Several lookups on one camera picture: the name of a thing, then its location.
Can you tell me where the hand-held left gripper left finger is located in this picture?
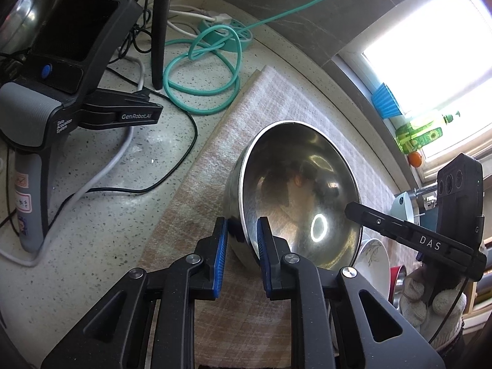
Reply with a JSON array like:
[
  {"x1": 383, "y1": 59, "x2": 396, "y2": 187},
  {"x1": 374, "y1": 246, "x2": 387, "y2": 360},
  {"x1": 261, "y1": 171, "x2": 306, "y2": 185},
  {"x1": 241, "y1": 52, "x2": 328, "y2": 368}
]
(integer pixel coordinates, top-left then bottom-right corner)
[{"x1": 40, "y1": 217, "x2": 228, "y2": 369}]

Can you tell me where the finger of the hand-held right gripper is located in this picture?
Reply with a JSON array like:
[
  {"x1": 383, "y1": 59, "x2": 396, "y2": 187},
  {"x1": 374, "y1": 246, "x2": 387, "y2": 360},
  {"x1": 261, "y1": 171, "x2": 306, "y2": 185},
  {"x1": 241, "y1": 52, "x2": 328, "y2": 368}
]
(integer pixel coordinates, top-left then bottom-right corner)
[{"x1": 345, "y1": 202, "x2": 487, "y2": 281}]

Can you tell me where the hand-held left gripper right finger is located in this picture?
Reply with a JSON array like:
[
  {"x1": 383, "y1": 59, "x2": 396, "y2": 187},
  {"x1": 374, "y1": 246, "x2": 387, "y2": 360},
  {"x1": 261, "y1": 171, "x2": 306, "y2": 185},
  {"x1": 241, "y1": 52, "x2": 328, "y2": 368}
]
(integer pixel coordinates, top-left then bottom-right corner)
[{"x1": 257, "y1": 216, "x2": 446, "y2": 369}]

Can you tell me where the white plate with leaf print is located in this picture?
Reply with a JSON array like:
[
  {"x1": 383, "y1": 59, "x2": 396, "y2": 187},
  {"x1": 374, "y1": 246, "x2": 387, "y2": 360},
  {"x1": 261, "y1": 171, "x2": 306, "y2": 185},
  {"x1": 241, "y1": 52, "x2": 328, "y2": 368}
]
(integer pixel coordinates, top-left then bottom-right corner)
[{"x1": 354, "y1": 238, "x2": 392, "y2": 300}]

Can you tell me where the large stainless steel bowl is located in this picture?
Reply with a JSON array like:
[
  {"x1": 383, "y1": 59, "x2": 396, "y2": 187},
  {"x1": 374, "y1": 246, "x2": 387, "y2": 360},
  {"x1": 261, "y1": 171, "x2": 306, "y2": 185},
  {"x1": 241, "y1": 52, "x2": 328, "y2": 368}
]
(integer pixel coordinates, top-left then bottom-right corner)
[{"x1": 223, "y1": 121, "x2": 364, "y2": 272}]

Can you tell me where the person's right forearm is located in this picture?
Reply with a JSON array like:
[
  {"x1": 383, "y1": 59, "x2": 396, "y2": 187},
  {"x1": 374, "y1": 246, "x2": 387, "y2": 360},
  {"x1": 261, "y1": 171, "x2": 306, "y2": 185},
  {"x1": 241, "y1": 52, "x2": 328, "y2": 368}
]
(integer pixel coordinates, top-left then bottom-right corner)
[{"x1": 436, "y1": 332, "x2": 471, "y2": 367}]

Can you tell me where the person's right hand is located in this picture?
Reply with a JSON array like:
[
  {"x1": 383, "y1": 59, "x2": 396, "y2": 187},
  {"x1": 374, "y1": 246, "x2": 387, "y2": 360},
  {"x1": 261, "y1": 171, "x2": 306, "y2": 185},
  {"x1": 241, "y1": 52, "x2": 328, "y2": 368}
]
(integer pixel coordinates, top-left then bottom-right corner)
[{"x1": 400, "y1": 265, "x2": 467, "y2": 350}]

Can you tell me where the chrome kitchen faucet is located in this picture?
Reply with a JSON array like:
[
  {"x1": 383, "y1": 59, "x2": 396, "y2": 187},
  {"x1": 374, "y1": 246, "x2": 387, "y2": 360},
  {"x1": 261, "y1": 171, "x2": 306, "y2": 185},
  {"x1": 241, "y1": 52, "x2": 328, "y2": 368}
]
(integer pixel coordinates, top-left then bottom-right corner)
[{"x1": 413, "y1": 186, "x2": 439, "y2": 212}]

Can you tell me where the red metal cup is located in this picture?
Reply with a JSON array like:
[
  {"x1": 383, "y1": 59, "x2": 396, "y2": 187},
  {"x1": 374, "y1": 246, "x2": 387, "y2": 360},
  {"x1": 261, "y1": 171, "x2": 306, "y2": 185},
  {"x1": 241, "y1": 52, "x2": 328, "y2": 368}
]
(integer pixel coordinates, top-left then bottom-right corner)
[{"x1": 388, "y1": 265, "x2": 408, "y2": 306}]

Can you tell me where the green dish soap bottle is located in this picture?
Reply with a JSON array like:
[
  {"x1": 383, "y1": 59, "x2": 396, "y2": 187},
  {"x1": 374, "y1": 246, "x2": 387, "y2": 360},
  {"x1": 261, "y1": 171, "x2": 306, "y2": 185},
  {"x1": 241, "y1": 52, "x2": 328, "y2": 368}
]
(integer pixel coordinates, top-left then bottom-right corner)
[{"x1": 396, "y1": 111, "x2": 461, "y2": 153}]

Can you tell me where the plaid fringed cloth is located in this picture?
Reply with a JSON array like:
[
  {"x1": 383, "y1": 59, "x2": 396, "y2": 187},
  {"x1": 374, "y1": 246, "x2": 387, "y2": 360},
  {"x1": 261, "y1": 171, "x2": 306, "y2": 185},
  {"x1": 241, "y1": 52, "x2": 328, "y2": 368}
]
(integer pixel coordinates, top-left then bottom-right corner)
[{"x1": 136, "y1": 65, "x2": 419, "y2": 369}]

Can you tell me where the blue fluted silicone cup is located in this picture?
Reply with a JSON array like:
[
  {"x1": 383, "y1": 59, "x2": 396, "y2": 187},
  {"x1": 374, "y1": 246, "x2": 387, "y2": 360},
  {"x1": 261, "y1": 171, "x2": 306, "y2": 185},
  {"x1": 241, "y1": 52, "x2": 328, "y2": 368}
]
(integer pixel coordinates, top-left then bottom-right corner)
[{"x1": 371, "y1": 82, "x2": 404, "y2": 118}]

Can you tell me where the white framed window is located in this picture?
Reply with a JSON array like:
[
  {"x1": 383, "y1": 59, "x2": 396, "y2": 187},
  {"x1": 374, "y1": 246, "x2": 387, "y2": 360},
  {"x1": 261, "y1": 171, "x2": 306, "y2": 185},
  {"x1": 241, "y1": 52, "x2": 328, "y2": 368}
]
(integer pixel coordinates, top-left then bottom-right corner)
[{"x1": 332, "y1": 0, "x2": 492, "y2": 185}]

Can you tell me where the green power strip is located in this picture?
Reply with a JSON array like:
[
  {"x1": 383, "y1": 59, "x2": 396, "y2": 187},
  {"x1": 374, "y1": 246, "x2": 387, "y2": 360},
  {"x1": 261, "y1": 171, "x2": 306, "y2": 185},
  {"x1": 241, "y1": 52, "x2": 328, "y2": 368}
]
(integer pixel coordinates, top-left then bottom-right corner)
[{"x1": 198, "y1": 17, "x2": 253, "y2": 52}]

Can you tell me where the black tripod leg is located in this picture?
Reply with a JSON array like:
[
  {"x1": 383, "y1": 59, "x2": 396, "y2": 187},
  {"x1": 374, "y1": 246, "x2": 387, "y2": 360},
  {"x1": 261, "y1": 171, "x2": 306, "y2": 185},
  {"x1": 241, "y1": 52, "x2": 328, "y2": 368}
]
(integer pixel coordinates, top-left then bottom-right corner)
[{"x1": 131, "y1": 0, "x2": 179, "y2": 91}]

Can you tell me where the spare grey gripper device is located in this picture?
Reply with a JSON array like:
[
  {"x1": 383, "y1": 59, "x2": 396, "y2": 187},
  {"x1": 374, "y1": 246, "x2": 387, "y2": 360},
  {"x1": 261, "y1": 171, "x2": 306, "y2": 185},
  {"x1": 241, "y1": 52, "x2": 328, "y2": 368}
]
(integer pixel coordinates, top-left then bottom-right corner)
[{"x1": 0, "y1": 0, "x2": 164, "y2": 254}]

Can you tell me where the shiny metal pot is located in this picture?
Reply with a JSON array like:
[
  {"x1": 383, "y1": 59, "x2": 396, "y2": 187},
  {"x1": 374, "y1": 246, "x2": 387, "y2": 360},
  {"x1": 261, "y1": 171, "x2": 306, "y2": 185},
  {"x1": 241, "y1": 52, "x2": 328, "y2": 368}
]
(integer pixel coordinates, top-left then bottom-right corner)
[{"x1": 0, "y1": 0, "x2": 45, "y2": 58}]

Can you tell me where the black cable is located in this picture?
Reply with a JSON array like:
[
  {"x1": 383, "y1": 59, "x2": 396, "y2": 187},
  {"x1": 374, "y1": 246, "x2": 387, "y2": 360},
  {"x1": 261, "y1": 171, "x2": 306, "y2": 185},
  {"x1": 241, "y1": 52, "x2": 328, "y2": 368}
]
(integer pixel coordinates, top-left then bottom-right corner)
[{"x1": 0, "y1": 27, "x2": 198, "y2": 239}]

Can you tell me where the grey cable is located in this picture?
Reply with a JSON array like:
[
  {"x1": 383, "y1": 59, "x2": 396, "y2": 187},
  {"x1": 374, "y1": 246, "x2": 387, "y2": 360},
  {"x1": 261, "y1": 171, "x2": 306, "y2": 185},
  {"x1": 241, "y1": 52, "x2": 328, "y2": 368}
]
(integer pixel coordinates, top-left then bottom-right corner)
[{"x1": 0, "y1": 58, "x2": 145, "y2": 266}]

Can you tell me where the green hose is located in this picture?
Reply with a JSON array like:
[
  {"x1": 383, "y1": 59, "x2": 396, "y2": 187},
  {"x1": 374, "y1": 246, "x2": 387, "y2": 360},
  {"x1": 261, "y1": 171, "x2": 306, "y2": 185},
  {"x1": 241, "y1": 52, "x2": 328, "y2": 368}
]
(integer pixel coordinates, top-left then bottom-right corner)
[{"x1": 163, "y1": 0, "x2": 375, "y2": 115}]

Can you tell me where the white plug cable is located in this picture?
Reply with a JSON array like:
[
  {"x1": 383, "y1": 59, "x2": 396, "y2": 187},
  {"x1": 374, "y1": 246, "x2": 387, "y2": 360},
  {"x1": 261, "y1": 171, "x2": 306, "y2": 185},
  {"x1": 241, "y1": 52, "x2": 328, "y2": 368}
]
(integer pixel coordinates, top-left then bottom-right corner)
[{"x1": 167, "y1": 6, "x2": 233, "y2": 35}]

